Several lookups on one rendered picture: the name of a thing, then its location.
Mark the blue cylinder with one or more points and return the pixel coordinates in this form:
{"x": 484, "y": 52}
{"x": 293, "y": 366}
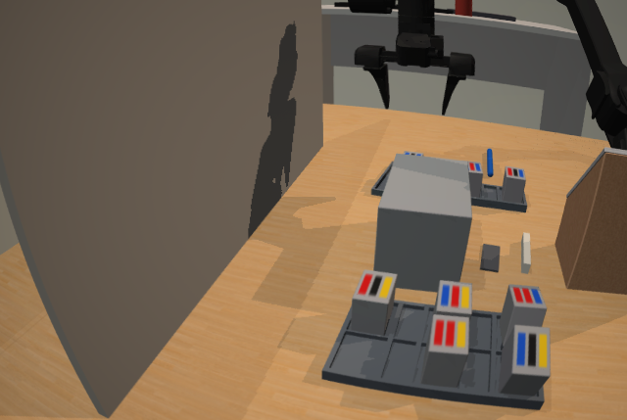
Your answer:
{"x": 489, "y": 163}

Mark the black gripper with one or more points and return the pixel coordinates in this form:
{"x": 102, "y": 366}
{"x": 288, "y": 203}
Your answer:
{"x": 373, "y": 58}

